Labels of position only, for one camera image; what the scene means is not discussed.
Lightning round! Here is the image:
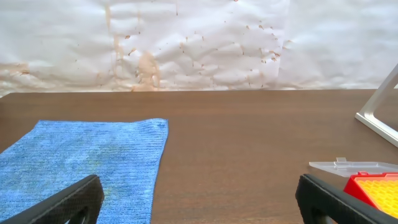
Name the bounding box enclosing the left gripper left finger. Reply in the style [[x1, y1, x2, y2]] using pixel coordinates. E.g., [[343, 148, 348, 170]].
[[0, 174, 105, 224]]

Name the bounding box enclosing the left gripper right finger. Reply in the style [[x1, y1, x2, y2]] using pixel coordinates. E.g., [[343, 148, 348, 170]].
[[295, 173, 398, 224]]

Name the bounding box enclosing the red and yellow tip box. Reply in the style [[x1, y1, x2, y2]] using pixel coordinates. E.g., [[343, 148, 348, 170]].
[[308, 157, 398, 219]]

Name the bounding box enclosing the blue cloth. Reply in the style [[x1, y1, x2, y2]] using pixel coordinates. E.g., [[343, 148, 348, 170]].
[[0, 118, 169, 224]]

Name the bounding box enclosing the white and blue stand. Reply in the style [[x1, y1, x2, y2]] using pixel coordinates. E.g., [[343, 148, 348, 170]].
[[354, 63, 398, 149]]

